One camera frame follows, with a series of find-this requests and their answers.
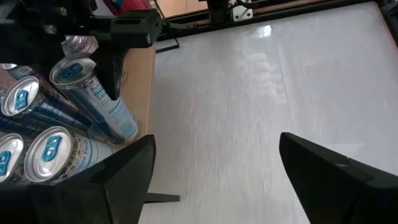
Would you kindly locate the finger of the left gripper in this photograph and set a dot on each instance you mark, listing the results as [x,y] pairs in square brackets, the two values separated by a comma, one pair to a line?
[110,74]

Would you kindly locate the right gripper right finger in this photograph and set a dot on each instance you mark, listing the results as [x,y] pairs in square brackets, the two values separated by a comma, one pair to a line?
[342,193]

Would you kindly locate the light wooden board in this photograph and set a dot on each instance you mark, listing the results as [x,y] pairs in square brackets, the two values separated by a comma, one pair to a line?
[138,81]

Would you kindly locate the silver mounting plate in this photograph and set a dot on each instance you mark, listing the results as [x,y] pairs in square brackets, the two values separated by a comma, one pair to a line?
[242,12]

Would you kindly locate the red soda can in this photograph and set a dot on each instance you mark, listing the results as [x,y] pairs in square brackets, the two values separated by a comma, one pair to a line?
[130,5]

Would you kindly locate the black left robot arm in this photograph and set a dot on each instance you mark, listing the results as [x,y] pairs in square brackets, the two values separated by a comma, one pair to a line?
[217,9]

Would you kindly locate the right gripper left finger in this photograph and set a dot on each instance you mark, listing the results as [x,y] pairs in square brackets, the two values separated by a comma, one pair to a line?
[93,196]

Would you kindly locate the black metal table frame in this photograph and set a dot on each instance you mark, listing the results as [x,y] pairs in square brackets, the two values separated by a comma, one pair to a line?
[280,12]

